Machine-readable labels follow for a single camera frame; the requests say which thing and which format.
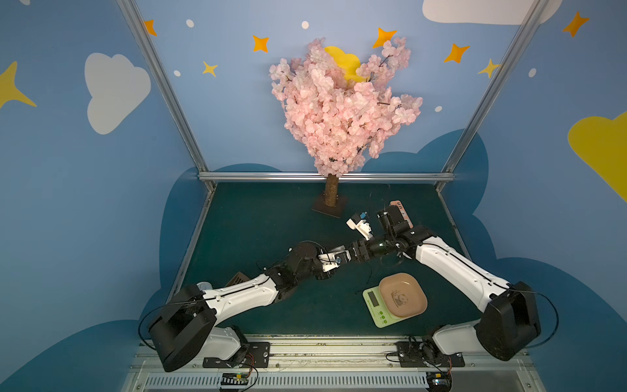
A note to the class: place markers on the pink cherry blossom tree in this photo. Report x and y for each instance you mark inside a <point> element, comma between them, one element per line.
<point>342,121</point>

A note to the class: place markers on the grey tape roll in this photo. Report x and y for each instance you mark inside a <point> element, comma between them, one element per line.
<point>205,286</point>

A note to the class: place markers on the orange power strip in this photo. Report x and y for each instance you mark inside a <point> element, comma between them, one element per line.
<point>402,211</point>

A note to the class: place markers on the brown slotted scoop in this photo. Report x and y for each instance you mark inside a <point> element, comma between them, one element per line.
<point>239,278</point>

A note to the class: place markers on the green electronic scale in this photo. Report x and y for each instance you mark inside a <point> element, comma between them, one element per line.
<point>379,312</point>

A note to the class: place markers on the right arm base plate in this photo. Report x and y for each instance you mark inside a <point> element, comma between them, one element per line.
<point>425,354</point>

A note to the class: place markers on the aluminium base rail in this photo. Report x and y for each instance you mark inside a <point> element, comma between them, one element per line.
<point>334,363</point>

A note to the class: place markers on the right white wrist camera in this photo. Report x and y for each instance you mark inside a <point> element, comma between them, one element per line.
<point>360,223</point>

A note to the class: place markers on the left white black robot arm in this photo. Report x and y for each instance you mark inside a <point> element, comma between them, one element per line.
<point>182,326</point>

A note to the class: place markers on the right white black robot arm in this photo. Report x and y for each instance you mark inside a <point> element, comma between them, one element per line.
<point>509,319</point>

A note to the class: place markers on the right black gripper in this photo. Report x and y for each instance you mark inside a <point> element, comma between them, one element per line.
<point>360,250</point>

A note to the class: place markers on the pink square plate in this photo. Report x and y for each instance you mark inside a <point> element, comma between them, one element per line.
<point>403,295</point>

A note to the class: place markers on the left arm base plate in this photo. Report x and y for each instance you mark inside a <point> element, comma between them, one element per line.
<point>255,354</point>

